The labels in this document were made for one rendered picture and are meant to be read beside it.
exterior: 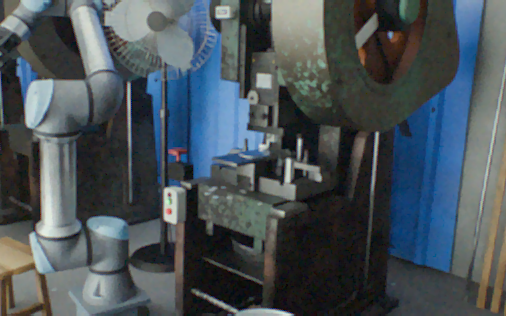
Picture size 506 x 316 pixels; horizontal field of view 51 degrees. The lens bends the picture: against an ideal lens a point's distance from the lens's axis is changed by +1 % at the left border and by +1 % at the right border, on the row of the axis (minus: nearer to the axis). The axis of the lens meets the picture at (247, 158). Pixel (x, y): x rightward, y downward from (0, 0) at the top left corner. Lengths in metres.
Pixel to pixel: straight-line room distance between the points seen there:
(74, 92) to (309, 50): 0.65
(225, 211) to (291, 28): 0.81
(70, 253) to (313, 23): 0.92
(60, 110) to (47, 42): 1.61
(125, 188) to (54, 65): 1.00
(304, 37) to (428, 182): 1.67
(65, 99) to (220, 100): 2.61
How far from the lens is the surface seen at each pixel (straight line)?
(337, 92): 1.57
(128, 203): 3.59
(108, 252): 1.56
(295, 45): 1.55
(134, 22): 2.72
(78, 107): 1.37
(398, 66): 2.05
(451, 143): 2.97
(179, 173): 2.16
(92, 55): 1.52
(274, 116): 2.00
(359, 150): 2.19
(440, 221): 3.07
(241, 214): 1.97
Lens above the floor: 1.19
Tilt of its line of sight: 12 degrees down
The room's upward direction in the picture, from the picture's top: 2 degrees clockwise
